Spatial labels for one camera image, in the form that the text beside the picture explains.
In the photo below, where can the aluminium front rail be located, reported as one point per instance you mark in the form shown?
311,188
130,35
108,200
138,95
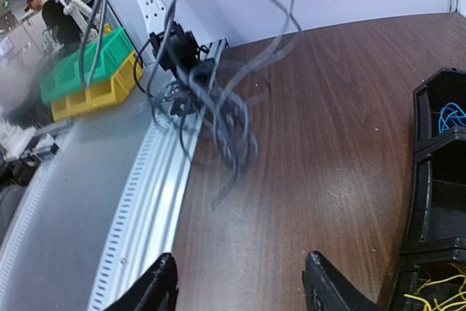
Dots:
98,214

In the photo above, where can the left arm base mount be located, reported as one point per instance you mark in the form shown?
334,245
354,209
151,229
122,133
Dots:
189,63

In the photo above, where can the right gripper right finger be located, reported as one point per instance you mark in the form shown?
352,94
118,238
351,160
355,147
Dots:
325,288

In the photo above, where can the yellow plastic bin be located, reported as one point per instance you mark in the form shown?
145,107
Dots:
102,95

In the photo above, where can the black three-compartment bin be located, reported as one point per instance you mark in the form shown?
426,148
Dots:
430,271

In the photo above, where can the person in red cap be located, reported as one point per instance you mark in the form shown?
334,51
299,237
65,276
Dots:
64,28

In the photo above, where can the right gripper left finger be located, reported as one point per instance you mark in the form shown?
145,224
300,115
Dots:
156,289

